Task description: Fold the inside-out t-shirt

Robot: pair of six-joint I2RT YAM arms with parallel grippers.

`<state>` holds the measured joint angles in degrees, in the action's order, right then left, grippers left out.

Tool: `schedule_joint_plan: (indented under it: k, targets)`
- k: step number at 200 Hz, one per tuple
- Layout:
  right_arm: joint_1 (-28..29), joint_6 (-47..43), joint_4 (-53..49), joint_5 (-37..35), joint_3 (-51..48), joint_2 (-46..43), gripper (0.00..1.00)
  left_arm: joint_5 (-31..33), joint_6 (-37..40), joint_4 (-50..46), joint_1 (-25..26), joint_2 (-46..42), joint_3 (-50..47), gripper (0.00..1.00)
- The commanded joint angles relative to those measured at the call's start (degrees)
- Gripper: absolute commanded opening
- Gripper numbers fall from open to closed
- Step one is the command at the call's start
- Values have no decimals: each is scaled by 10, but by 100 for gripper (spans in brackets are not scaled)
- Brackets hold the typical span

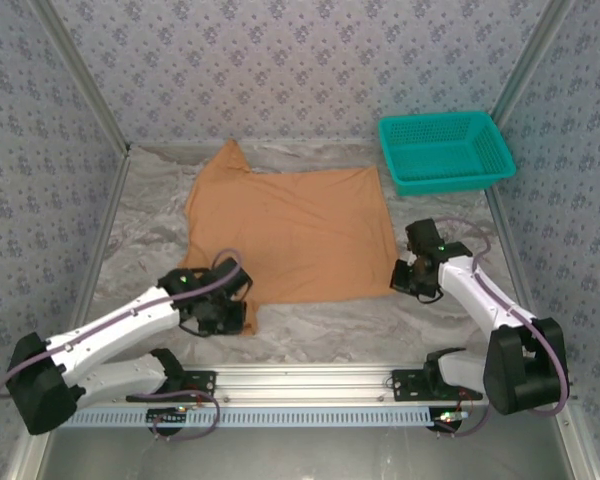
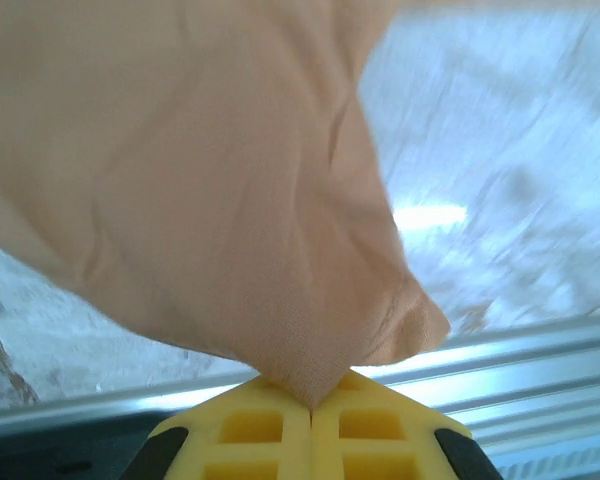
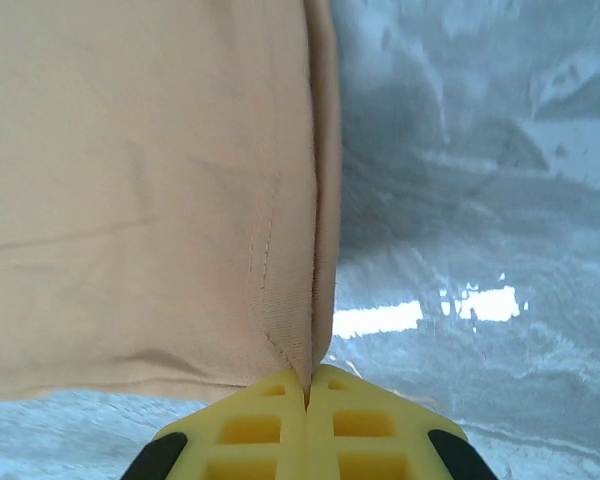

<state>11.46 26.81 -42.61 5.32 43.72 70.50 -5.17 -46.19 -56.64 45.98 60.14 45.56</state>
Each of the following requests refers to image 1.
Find orange t-shirt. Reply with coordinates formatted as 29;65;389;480
177;138;400;337

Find teal plastic basket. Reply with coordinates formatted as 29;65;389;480
378;109;518;197

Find small circuit board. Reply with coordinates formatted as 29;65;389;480
431;408;470;432
146;407;189;427

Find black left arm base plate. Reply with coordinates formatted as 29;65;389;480
126;368;217;404

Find aluminium side rail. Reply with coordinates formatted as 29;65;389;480
483;187;539;321
69;147;132;336

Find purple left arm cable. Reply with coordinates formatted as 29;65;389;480
0;248;246;442

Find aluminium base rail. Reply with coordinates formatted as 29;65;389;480
74;363;579;406

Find white slotted cable duct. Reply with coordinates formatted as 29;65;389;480
59;405;431;429

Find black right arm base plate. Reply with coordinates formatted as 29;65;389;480
390;368;484;401

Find aluminium corner post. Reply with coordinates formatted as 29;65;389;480
489;0;576;126
29;0;132;151

